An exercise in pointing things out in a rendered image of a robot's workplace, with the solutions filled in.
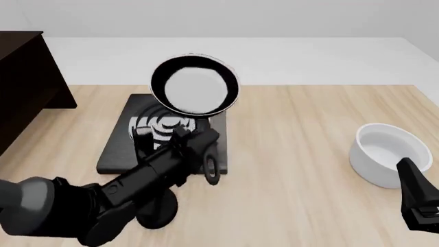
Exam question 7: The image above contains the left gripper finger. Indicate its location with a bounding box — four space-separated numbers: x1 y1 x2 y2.
185 128 221 181
161 126 195 156

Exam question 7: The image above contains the flat black stove plate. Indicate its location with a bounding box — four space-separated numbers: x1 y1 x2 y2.
96 93 230 176

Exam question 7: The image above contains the dark wooden cabinet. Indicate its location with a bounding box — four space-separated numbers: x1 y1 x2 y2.
0 30 78 157

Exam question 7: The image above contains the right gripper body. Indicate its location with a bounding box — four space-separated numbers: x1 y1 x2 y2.
400 202 439 233

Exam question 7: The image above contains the black frying pan white inside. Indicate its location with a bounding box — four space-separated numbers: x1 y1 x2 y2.
150 52 241 187

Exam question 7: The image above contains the white round pot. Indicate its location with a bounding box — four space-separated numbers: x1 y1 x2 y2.
348 122 434 191

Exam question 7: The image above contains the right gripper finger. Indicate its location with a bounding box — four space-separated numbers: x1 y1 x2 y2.
396 156 438 211

